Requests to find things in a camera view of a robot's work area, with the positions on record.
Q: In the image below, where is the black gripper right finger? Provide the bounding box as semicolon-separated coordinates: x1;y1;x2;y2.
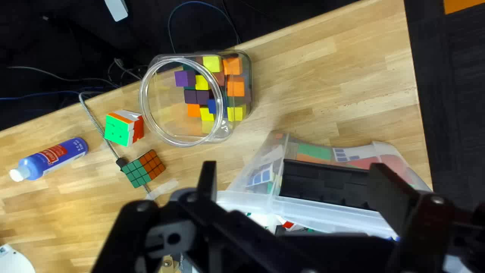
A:
367;161;485;273

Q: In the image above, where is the grey cable with black plug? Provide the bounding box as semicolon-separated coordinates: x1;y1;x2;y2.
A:
76;90;182;200

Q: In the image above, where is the bright stickerless Rubik's cube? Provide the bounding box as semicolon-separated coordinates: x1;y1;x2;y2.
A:
103;109;147;149

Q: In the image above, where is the orange panel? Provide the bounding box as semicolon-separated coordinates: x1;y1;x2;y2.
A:
442;0;485;15

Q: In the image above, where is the grey floor cable bundle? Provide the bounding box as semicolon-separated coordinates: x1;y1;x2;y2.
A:
0;62;142;103

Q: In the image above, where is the black-framed Rubik's cube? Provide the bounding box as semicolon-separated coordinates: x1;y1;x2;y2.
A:
120;149;167;190

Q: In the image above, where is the clear jar of coloured blocks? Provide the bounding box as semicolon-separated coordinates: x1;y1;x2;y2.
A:
138;50;253;149

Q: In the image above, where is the yellow block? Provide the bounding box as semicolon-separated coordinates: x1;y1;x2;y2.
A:
194;74;211;93
201;53;223;74

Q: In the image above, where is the white plastic object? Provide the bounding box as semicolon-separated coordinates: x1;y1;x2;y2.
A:
103;0;130;23

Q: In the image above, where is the blue floor cable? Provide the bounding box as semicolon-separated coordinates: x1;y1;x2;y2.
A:
167;0;242;47

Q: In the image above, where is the clear plastic storage box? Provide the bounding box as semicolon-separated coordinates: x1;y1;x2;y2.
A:
217;129;433;243

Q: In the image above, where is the orange block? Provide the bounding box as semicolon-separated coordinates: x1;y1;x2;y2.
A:
226;79;247;99
223;56;242;77

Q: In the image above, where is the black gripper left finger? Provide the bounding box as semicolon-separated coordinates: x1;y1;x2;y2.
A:
91;159;315;273

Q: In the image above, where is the white rounded object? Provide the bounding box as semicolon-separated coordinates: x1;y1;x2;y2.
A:
0;243;36;273

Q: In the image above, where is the blue bottle with white cap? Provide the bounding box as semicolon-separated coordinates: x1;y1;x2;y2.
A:
7;135;91;184

